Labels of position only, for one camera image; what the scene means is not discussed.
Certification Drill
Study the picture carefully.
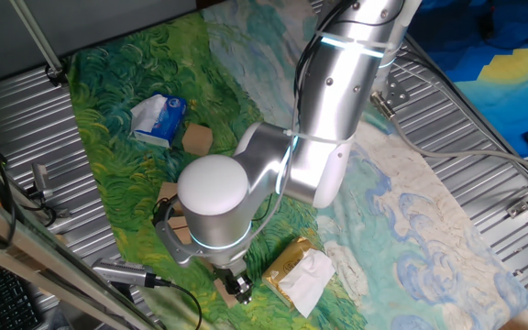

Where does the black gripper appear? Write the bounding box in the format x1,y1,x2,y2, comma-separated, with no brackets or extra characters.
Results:
213,263,254,306

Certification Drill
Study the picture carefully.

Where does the gold tissue pack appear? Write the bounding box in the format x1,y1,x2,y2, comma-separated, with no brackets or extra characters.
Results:
261,236,337,319

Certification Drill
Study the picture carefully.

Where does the green blue painting print cloth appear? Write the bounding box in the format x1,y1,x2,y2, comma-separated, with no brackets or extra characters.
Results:
64,0,528,330

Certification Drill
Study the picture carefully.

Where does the blue tissue pack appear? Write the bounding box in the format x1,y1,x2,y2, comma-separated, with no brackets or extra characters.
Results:
129,93,188,149

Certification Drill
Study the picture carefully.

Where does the grey metal pole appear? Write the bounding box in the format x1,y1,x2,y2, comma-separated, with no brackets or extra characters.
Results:
8,0,68,88

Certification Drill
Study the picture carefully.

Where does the blue mat with yellow sun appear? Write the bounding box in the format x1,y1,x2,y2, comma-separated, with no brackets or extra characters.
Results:
405,0,528,160

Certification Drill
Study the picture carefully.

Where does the black camera cable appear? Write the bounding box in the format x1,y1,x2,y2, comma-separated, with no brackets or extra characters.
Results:
168,280,204,330

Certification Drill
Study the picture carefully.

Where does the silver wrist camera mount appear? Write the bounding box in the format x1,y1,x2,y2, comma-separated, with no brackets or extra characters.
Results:
152,196,204,268

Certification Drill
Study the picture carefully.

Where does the silver ribbed camera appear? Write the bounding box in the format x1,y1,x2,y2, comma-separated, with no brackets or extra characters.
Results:
91,257,172,290

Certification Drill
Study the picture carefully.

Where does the aluminium frame bar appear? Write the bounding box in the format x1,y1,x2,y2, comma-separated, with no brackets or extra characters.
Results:
0,181,167,330

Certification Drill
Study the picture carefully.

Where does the metal base plate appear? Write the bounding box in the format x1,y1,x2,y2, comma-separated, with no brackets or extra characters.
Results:
381,72,412,110

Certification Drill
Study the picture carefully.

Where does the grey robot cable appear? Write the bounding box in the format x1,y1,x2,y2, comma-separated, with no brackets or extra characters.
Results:
368,90,528,184

